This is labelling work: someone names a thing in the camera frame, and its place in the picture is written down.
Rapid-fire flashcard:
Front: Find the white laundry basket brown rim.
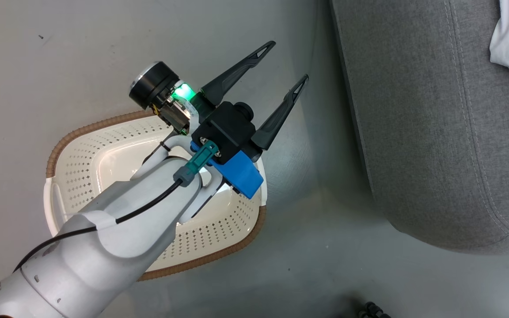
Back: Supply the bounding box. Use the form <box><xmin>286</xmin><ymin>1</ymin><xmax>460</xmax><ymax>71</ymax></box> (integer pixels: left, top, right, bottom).
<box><xmin>43</xmin><ymin>110</ymin><xmax>267</xmax><ymax>282</ymax></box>

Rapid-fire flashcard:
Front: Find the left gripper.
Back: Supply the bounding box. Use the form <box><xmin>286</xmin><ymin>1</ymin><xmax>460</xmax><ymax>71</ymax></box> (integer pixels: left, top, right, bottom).
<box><xmin>129</xmin><ymin>41</ymin><xmax>309</xmax><ymax>153</ymax></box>

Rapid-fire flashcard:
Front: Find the black cable teal connector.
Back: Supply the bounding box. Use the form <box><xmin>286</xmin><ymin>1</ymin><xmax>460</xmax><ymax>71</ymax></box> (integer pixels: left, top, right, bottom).
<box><xmin>14</xmin><ymin>140</ymin><xmax>220</xmax><ymax>273</ymax></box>

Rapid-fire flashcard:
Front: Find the black base part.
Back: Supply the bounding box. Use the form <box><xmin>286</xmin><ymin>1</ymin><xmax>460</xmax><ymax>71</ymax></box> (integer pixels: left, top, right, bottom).
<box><xmin>357</xmin><ymin>301</ymin><xmax>392</xmax><ymax>318</ymax></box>

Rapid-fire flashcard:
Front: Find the grey fabric sofa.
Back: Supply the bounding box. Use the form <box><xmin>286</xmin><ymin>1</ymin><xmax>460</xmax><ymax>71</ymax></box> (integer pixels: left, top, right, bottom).
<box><xmin>330</xmin><ymin>0</ymin><xmax>509</xmax><ymax>255</ymax></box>

